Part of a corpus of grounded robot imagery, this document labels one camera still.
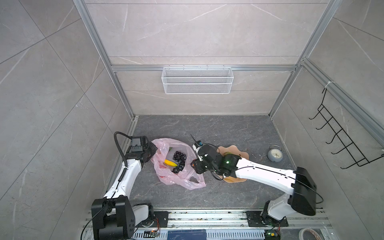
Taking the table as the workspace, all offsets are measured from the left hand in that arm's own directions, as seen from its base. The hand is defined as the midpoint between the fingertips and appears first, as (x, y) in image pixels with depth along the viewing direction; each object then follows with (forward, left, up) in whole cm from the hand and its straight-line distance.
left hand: (154, 144), depth 86 cm
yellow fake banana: (-7, -8, -11) cm, 16 cm away
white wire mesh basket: (+41, -27, +16) cm, 51 cm away
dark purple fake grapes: (-5, -15, -9) cm, 18 cm away
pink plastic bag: (-4, -6, 0) cm, 7 cm away
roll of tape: (-46, -71, -11) cm, 86 cm away
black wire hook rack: (-21, -91, +19) cm, 95 cm away
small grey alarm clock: (-4, -75, -10) cm, 76 cm away
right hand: (-13, -22, +1) cm, 26 cm away
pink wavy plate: (0, -49, -10) cm, 50 cm away
